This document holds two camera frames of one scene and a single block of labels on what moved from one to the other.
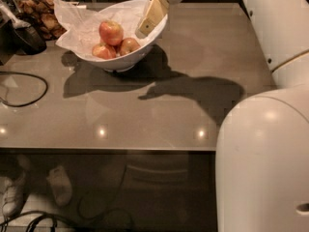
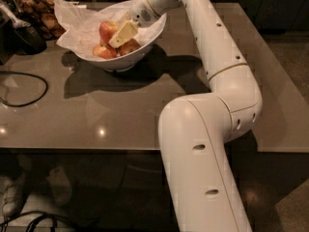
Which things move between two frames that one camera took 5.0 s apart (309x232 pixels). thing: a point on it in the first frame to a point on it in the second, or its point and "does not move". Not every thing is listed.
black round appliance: x=28 y=41 does not move
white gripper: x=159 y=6 to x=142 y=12
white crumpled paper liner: x=78 y=27 does not move
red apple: x=111 y=32 does not move
